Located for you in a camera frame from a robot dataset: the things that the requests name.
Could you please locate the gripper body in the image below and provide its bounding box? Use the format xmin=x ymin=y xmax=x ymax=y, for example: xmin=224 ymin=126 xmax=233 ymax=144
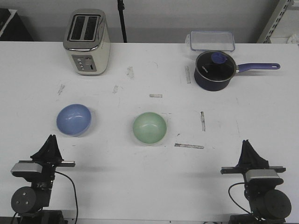
xmin=18 ymin=160 xmax=75 ymax=189
xmin=221 ymin=166 xmax=285 ymax=198

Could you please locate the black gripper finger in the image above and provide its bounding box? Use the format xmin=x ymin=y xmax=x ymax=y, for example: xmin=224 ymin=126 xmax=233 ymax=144
xmin=247 ymin=140 xmax=269 ymax=168
xmin=53 ymin=135 xmax=63 ymax=161
xmin=236 ymin=140 xmax=247 ymax=167
xmin=30 ymin=135 xmax=54 ymax=161

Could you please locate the blue bowl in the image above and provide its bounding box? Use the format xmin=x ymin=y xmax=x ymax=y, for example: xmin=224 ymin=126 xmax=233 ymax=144
xmin=56 ymin=104 xmax=92 ymax=136

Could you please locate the green bowl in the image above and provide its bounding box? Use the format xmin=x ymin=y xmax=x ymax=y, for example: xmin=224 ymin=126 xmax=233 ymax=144
xmin=133 ymin=112 xmax=167 ymax=144

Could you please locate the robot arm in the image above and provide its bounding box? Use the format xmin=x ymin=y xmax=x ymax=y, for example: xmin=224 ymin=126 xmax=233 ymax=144
xmin=11 ymin=135 xmax=75 ymax=224
xmin=221 ymin=140 xmax=292 ymax=224

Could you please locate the long grey tape strip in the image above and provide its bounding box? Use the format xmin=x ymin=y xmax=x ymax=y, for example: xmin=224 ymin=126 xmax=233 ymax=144
xmin=174 ymin=143 xmax=204 ymax=149

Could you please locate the dark blue saucepan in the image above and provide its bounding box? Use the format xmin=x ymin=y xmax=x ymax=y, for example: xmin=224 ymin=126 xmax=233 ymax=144
xmin=194 ymin=50 xmax=280 ymax=91

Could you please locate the glass pot lid blue knob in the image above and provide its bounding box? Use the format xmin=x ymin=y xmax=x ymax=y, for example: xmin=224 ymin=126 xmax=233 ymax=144
xmin=196 ymin=50 xmax=236 ymax=82

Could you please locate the cream two-slot toaster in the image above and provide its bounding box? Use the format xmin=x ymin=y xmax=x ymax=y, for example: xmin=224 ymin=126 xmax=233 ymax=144
xmin=63 ymin=9 xmax=111 ymax=76

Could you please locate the clear plastic food container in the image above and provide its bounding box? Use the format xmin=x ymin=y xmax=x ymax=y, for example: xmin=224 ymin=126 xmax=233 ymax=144
xmin=185 ymin=30 xmax=235 ymax=52

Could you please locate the metal shelf upright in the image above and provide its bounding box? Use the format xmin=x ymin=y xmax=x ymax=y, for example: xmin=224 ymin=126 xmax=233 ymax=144
xmin=256 ymin=0 xmax=299 ymax=43

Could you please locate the black vertical pole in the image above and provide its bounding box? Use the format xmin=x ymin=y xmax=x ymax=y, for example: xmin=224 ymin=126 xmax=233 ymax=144
xmin=117 ymin=0 xmax=128 ymax=43

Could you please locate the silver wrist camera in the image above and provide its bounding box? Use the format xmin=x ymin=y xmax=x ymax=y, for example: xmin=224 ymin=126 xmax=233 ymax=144
xmin=245 ymin=169 xmax=280 ymax=182
xmin=11 ymin=162 xmax=43 ymax=178

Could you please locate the left black cable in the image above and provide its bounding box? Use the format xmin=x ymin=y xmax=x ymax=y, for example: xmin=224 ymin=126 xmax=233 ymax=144
xmin=55 ymin=171 xmax=79 ymax=224

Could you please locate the black cable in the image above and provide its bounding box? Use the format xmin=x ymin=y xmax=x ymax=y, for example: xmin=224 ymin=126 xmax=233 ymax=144
xmin=228 ymin=182 xmax=252 ymax=214
xmin=55 ymin=171 xmax=79 ymax=224

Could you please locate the right black cable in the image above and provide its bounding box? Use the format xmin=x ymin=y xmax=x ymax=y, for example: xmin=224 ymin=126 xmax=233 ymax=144
xmin=228 ymin=182 xmax=252 ymax=214

